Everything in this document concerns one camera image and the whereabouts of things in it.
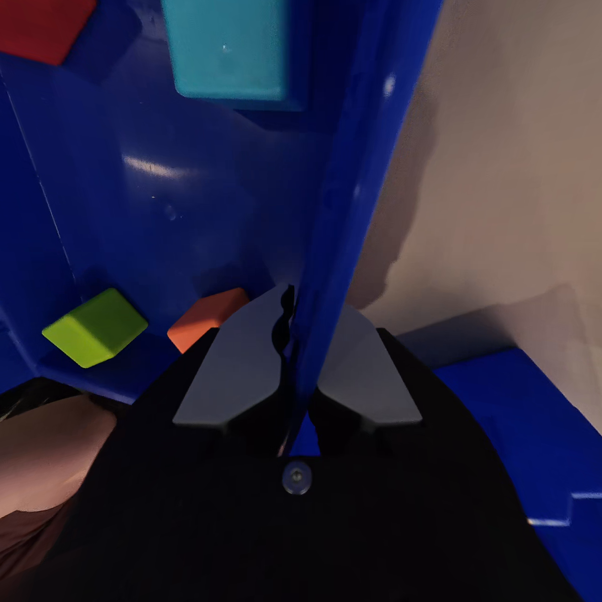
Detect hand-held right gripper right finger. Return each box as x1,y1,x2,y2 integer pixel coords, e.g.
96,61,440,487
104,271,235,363
316,305,423,426

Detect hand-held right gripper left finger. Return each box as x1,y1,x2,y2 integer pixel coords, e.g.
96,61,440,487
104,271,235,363
172,283,295,426

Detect orange cube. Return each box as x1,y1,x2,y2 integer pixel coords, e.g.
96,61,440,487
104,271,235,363
167,288,250,354

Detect green cube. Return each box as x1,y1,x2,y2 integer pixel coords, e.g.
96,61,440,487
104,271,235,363
41,288,149,369

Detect blue plastic bin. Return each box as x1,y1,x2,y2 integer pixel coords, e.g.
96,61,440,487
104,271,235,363
397,346,602,602
0,0,445,457

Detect light blue cube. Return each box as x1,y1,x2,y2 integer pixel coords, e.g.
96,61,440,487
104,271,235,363
161,0,304,111

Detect red cube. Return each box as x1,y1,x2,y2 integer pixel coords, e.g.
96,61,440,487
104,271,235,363
0,0,97,66

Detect person's left forearm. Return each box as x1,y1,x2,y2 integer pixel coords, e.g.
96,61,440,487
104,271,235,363
0,395,118,518

